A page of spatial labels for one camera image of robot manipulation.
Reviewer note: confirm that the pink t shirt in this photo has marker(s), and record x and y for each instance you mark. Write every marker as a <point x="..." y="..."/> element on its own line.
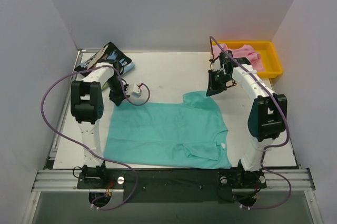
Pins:
<point x="247" y="52"/>

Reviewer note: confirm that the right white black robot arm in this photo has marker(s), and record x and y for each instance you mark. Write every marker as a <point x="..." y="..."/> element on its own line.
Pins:
<point x="267" y="120"/>

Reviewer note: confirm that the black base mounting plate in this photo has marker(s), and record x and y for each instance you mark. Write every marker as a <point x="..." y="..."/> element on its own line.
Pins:
<point x="173" y="185"/>

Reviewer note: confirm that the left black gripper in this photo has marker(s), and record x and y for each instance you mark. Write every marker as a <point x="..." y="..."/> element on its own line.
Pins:
<point x="116" y="95"/>

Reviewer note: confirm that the folded black printed t shirt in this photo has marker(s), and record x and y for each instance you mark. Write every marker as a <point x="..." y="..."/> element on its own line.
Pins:
<point x="108" y="52"/>

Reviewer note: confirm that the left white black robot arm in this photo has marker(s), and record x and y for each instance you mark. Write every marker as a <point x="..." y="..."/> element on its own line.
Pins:
<point x="87" y="107"/>

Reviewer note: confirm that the yellow plastic tray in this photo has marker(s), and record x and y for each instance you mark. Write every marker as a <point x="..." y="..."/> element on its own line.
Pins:
<point x="266" y="49"/>

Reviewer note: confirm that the aluminium front rail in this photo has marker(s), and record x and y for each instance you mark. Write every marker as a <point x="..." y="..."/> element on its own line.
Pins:
<point x="64" y="181"/>

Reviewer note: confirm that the teal t shirt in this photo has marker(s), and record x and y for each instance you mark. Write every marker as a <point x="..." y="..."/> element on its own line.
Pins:
<point x="190" y="134"/>

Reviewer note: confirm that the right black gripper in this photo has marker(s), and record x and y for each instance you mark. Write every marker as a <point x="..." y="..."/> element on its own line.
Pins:
<point x="215" y="82"/>

